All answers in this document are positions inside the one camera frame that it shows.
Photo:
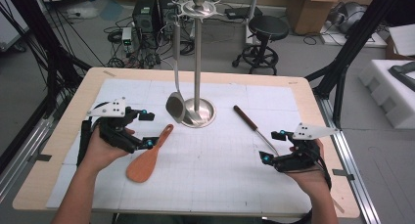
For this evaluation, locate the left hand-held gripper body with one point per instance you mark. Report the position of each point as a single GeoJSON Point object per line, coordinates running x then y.
{"type": "Point", "coordinates": [117, 132]}

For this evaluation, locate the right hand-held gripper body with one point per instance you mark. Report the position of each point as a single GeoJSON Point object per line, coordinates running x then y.
{"type": "Point", "coordinates": [301, 160]}

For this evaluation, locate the wooden rice paddle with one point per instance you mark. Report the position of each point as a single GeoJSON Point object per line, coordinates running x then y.
{"type": "Point", "coordinates": [143, 168]}

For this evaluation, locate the steel spatula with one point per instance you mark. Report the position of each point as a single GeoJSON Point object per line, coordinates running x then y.
{"type": "Point", "coordinates": [176, 106]}

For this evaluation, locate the steel utensil stand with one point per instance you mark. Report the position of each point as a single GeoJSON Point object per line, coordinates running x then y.
{"type": "Point", "coordinates": [197, 70]}

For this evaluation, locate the person's right hand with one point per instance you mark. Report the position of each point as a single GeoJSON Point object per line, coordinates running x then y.
{"type": "Point", "coordinates": [313, 183]}

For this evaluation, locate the person's left hand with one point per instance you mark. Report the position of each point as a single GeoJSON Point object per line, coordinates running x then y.
{"type": "Point", "coordinates": [99, 155]}

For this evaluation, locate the black tape piece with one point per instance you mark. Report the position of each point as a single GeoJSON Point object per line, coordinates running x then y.
{"type": "Point", "coordinates": [40, 157]}
{"type": "Point", "coordinates": [342, 174]}

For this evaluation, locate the white grid mat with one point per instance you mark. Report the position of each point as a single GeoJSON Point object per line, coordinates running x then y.
{"type": "Point", "coordinates": [208, 178]}

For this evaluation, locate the small grey device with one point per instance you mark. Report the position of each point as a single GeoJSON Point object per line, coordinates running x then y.
{"type": "Point", "coordinates": [127, 38]}

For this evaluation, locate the black computer tower green label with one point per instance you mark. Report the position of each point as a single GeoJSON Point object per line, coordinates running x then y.
{"type": "Point", "coordinates": [143, 15]}

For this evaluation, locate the white foam block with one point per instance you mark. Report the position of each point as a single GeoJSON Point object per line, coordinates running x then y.
{"type": "Point", "coordinates": [381, 90]}

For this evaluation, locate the black round stool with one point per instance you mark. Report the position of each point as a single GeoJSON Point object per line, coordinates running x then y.
{"type": "Point", "coordinates": [268, 26]}

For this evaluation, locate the cardboard box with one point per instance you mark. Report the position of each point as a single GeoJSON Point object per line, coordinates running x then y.
{"type": "Point", "coordinates": [306, 12]}

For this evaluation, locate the black flat box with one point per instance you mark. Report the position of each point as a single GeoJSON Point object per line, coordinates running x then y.
{"type": "Point", "coordinates": [243, 12]}

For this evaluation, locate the dark grey part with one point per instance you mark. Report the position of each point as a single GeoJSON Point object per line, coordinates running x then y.
{"type": "Point", "coordinates": [404, 74]}

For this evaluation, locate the grey round device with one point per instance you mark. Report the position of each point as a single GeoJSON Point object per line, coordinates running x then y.
{"type": "Point", "coordinates": [350, 17]}

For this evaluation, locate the white foam sheet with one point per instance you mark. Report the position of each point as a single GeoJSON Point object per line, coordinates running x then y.
{"type": "Point", "coordinates": [403, 38]}

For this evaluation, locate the aluminium rail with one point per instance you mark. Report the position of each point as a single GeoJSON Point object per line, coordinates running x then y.
{"type": "Point", "coordinates": [359, 191]}
{"type": "Point", "coordinates": [36, 132]}

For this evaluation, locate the black metal frame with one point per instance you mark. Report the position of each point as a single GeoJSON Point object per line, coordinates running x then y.
{"type": "Point", "coordinates": [39, 31]}
{"type": "Point", "coordinates": [362, 31]}

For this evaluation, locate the white metal post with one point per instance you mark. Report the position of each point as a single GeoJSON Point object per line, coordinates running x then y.
{"type": "Point", "coordinates": [253, 8]}

